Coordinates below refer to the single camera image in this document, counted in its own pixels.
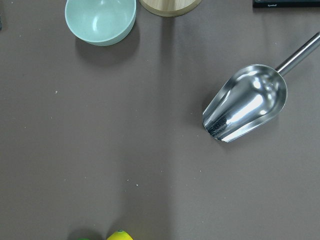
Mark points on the steel ice scoop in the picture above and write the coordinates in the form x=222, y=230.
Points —
x=251, y=97

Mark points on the wooden glass rack stand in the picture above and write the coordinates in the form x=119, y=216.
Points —
x=169, y=8

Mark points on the mint green bowl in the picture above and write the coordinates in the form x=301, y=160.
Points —
x=100, y=22

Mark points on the upper whole yellow lemon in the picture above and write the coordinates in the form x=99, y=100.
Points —
x=120, y=235

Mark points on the black tray right edge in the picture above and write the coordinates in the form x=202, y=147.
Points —
x=285, y=3

